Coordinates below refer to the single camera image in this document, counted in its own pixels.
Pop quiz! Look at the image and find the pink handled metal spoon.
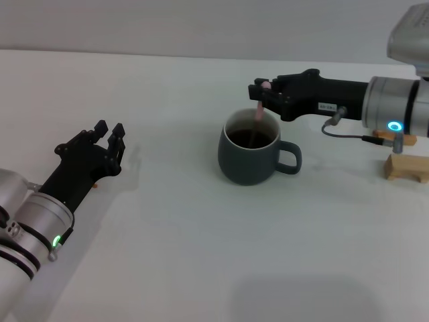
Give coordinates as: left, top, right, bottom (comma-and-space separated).
249, 81, 273, 148

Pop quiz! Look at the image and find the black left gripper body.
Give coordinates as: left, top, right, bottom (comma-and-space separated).
38, 143, 122, 215

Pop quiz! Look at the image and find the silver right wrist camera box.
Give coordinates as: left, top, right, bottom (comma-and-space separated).
387, 3, 429, 77

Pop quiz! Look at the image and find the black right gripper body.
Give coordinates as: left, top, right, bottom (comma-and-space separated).
273, 68, 369, 122

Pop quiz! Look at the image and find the dark grey ceramic mug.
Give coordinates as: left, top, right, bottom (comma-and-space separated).
217, 109, 302, 186

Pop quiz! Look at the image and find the light wooden block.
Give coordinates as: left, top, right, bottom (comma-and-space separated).
383, 153, 429, 184

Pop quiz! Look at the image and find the reddish brown wooden block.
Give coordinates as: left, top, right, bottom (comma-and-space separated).
373, 129, 417, 146

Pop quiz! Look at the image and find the dark coffee liquid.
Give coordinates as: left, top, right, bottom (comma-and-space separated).
229, 129, 274, 149

